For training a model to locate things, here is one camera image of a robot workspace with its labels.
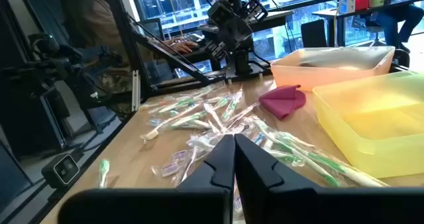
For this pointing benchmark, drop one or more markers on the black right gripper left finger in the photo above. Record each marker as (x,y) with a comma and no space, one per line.
(198,204)

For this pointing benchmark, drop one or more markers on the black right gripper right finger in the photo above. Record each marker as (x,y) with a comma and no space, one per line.
(281,204)

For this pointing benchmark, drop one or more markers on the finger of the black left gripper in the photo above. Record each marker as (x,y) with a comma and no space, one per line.
(255,10)
(217,50)

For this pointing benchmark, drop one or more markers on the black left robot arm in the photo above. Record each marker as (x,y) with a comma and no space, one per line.
(243,63)

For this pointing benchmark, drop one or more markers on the pile of wrapped toothbrushes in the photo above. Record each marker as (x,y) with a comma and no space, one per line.
(181,156)

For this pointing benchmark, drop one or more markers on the black keyboard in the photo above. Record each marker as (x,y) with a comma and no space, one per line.
(192,38)

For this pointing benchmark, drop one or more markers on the person's hand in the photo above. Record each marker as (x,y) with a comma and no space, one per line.
(183,46)

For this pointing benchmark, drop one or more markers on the black computer monitor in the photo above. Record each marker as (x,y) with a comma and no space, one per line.
(150,28)

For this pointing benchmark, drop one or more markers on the magenta folded cloth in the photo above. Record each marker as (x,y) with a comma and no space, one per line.
(281,101)

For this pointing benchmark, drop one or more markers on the white box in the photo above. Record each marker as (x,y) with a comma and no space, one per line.
(347,2)

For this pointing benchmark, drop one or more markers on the orange plastic bin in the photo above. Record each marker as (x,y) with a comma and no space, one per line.
(331,76)

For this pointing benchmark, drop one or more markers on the red box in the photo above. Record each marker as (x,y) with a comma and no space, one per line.
(362,1)

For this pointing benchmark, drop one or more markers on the yellow plastic bin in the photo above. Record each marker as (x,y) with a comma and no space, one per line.
(371,144)

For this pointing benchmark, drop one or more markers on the person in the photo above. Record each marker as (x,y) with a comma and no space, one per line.
(92,25)
(394,22)

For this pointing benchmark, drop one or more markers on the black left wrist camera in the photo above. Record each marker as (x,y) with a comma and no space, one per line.
(220,13)

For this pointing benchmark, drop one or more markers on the white frame bracket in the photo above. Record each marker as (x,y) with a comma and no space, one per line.
(136,91)

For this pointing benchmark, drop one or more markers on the small black table camera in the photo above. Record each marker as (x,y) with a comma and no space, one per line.
(63,171)

